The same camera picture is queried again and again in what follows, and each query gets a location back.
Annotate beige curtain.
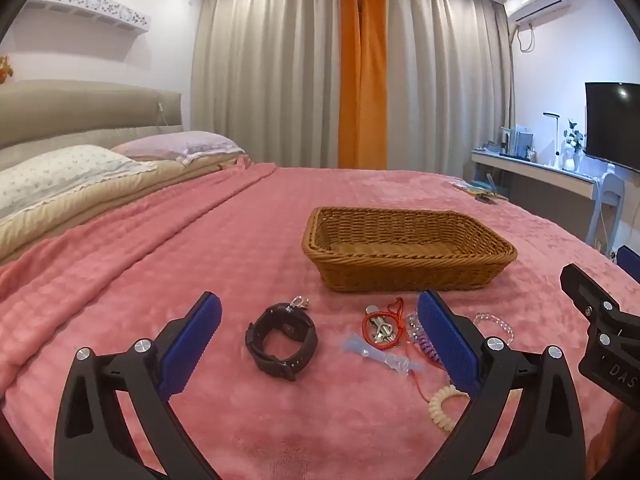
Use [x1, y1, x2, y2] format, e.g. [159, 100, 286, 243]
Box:
[384, 0, 517, 182]
[189, 0, 346, 171]

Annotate red cord bracelet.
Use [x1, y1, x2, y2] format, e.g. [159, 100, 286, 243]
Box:
[362, 297, 435, 405]

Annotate black wrist watch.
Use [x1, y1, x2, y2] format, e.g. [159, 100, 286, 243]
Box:
[245, 303, 319, 382]

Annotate silver metal hair clip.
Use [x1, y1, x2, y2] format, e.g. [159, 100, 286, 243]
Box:
[365, 305, 401, 344]

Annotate white desk lamp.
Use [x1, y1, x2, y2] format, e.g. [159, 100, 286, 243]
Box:
[542, 111, 564, 157]

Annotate pale pink pillow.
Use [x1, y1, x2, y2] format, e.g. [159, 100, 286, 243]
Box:
[110, 130, 246, 166]

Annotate clear crystal bead bracelet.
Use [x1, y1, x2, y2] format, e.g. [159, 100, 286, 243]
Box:
[472, 312, 516, 345]

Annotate books on desk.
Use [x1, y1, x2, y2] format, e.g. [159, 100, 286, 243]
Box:
[499, 123, 537, 162]

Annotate pink fleece blanket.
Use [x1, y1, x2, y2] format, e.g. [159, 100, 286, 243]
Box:
[0, 162, 640, 480]

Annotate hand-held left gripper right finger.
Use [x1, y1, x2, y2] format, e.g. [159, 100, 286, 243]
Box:
[416, 289, 587, 480]

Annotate brown wicker basket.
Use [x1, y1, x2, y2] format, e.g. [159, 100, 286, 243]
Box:
[301, 206, 518, 294]

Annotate cream spiral hair tie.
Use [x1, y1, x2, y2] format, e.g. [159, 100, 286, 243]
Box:
[428, 384, 471, 434]

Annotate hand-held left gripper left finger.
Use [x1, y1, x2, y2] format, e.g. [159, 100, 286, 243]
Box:
[53, 291, 223, 480]

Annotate white decorated wall shelf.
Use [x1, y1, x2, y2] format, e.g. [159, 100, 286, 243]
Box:
[22, 0, 151, 36]

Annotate purple spiral hair tie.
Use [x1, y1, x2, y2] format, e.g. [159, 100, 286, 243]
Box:
[407, 312, 444, 362]

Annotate beige quilt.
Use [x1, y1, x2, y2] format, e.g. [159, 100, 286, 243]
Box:
[0, 156, 251, 262]

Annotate booklets on bed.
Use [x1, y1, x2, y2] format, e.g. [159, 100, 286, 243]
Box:
[452, 179, 511, 206]

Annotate white desk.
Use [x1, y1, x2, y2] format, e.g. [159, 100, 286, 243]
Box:
[470, 150, 602, 202]

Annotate beige padded headboard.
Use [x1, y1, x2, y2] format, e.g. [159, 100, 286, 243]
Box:
[0, 81, 182, 171]

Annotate white floral pillow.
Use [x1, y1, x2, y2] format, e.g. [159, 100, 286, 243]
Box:
[0, 144, 157, 221]

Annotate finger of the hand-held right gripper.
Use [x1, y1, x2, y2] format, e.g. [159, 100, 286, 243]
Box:
[559, 263, 624, 330]
[616, 245, 640, 274]

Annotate small potted plant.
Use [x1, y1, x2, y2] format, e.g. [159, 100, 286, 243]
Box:
[562, 119, 586, 171]

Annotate light blue chair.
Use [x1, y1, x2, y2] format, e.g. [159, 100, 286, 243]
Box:
[589, 170, 627, 252]

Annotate orange curtain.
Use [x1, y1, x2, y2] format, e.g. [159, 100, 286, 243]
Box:
[337, 0, 390, 171]

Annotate black television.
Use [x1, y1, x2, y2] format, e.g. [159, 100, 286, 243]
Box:
[583, 81, 640, 174]

